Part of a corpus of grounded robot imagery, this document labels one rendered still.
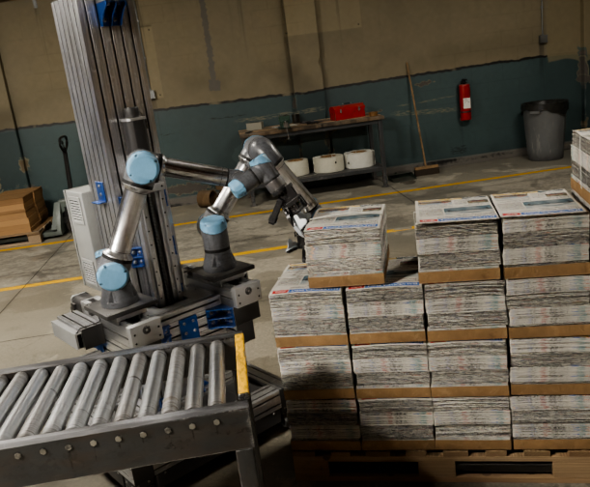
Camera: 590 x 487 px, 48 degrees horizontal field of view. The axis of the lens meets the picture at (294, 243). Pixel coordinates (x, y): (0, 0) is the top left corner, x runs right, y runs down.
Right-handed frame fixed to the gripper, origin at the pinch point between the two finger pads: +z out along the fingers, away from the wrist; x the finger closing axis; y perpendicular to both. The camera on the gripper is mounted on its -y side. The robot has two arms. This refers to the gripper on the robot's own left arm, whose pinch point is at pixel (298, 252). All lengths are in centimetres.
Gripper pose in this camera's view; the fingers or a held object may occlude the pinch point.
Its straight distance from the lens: 293.6
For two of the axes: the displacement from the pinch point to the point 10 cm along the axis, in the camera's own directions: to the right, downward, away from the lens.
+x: 9.6, -0.5, -2.6
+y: -1.2, -9.6, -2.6
